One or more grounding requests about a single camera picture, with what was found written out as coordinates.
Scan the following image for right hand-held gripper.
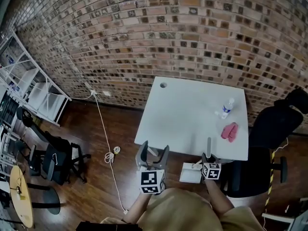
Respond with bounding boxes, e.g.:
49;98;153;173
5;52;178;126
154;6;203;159
201;152;222;181

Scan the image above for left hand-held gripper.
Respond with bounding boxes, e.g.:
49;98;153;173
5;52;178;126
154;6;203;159
135;140;170;195

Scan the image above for person's right forearm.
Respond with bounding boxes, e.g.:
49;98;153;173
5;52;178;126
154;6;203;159
204;178;236;214

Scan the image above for person's left forearm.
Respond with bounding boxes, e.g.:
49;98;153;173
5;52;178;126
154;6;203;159
123;191;157;224

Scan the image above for pink cloth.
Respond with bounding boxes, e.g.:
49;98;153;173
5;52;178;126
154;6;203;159
220;122;240;143

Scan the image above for white rectangular table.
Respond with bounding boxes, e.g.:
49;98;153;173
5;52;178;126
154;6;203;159
134;76;249;162

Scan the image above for black high-back office chair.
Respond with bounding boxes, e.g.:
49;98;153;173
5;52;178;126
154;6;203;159
220;89;308;199

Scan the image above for clear plastic water bottle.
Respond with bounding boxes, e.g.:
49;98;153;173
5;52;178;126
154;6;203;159
220;97;235;119

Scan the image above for person's tan clothing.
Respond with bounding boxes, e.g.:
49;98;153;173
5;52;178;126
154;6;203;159
100;187;266;231

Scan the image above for black mesh office chair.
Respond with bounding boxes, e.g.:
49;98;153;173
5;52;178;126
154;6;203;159
16;105;92;186

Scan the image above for grey office chair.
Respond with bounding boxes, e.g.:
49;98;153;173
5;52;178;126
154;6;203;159
13;139;37;178

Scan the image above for white metal shelf rack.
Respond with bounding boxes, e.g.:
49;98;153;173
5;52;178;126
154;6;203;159
0;27;72;128

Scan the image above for round wooden table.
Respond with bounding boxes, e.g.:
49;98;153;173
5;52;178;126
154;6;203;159
9;165;61;229

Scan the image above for white power cable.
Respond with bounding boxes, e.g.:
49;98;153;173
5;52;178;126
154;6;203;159
71;92;128;213

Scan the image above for yellow-black striped cable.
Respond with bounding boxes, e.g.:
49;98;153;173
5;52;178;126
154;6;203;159
264;150;276;214

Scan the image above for white furniture frame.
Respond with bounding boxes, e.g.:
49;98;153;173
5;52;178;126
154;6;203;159
261;208;308;231

